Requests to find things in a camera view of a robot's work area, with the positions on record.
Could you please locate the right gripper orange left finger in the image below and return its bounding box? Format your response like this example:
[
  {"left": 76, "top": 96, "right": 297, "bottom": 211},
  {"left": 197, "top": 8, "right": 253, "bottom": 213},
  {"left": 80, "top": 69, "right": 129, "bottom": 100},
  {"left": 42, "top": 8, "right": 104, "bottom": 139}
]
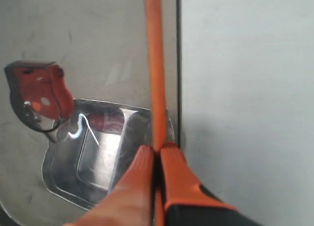
[{"left": 66, "top": 146, "right": 155, "bottom": 226}]

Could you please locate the dark lid with orange seal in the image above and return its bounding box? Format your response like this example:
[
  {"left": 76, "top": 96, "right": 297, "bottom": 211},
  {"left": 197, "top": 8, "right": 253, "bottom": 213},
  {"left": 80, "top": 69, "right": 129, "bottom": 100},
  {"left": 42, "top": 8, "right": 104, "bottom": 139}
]
[{"left": 0, "top": 0, "right": 187, "bottom": 226}]

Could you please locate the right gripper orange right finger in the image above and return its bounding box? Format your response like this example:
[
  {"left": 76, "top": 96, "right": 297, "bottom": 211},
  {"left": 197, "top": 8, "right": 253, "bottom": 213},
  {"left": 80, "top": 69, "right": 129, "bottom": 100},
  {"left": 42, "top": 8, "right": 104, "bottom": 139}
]
[{"left": 160, "top": 143, "right": 259, "bottom": 226}]

